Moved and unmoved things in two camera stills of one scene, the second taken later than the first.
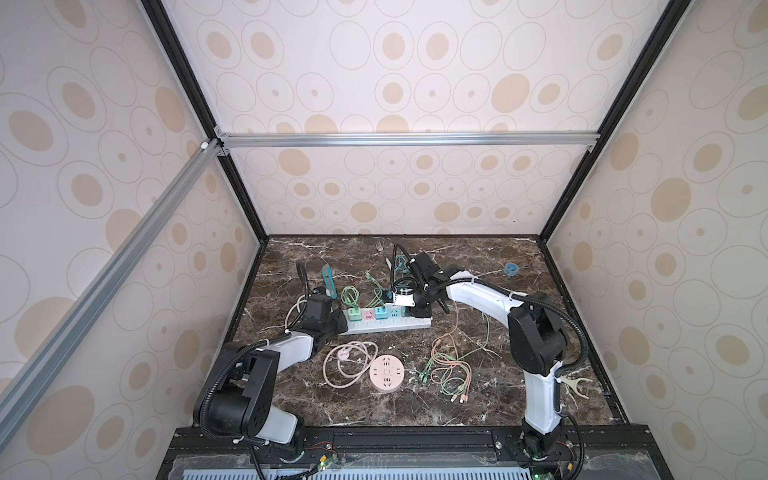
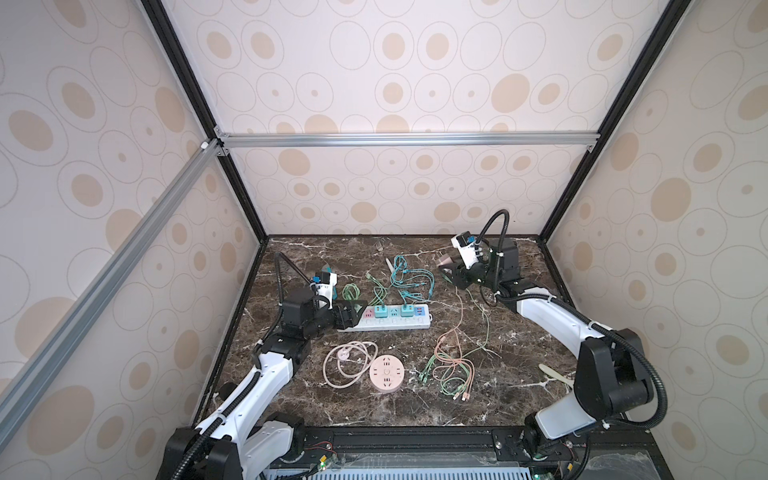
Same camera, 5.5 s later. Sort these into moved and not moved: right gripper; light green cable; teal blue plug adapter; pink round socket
Moved: right gripper
Not moved: light green cable; teal blue plug adapter; pink round socket
